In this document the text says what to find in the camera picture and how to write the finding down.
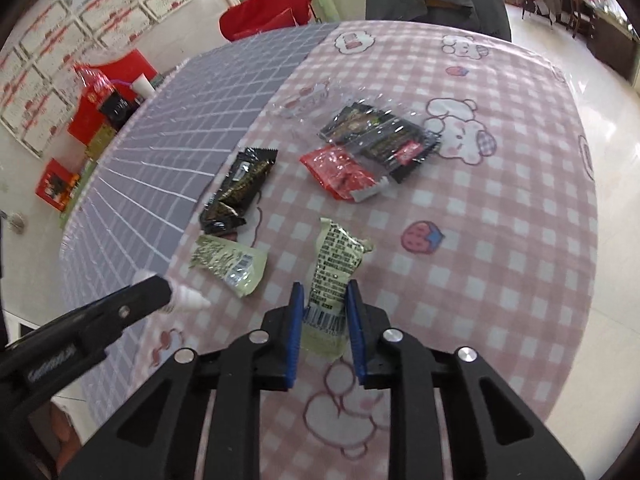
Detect pale green snack wrapper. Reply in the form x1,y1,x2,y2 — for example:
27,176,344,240
302,218,373,361

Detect person's left hand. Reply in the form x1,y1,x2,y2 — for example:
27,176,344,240
50,403,82,471

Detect white small bottle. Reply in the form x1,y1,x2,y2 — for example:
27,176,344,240
129,269,210,313

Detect black long snack wrapper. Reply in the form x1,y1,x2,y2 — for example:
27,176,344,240
198,148,278,236

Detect grey grid tablecloth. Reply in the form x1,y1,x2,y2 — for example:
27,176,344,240
58,22,342,426

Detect red gift boxes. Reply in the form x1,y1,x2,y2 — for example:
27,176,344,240
36,49,158,212

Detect red small snack wrapper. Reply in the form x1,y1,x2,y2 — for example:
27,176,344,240
299,145,390,203

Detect pink checkered tablecloth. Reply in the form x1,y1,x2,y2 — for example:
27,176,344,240
119,19,601,480

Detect black red snack wrapper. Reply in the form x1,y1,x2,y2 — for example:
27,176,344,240
318,102,440,184

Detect clear plastic wrapper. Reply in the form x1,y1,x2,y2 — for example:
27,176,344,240
268,79,396,120

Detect white paper cup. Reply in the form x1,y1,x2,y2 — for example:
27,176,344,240
130,74,155,100

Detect red bag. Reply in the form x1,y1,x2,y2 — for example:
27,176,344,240
219,0,312,42

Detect dark wooden cabinet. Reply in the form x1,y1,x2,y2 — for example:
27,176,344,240
587,14,639,82

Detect wooden chair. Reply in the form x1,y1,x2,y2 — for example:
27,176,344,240
565,0,593,38

